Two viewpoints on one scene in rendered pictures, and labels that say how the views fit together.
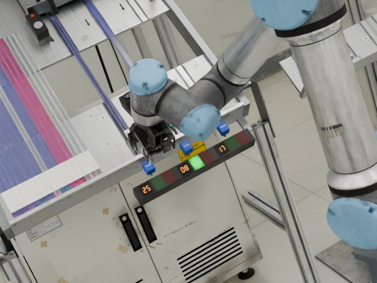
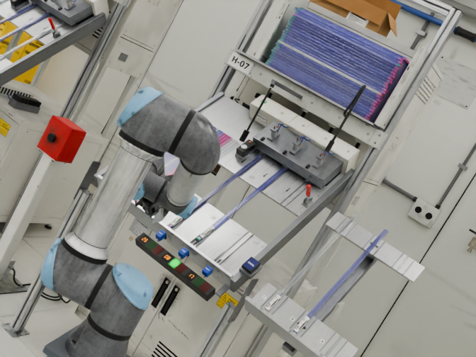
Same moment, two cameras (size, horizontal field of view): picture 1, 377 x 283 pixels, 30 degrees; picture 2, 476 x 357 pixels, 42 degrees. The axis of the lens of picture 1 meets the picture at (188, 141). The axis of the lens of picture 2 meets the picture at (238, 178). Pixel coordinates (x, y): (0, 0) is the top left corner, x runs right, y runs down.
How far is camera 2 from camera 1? 1.40 m
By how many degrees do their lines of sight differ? 43
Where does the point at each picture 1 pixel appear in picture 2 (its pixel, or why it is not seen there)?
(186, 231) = (178, 336)
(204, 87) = (155, 178)
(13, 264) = (82, 195)
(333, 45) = (122, 156)
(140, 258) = (149, 312)
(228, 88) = (165, 195)
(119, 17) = (278, 190)
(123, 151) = (168, 219)
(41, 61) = (223, 161)
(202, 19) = not seen: outside the picture
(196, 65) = (256, 244)
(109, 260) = not seen: hidden behind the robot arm
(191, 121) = not seen: hidden behind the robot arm
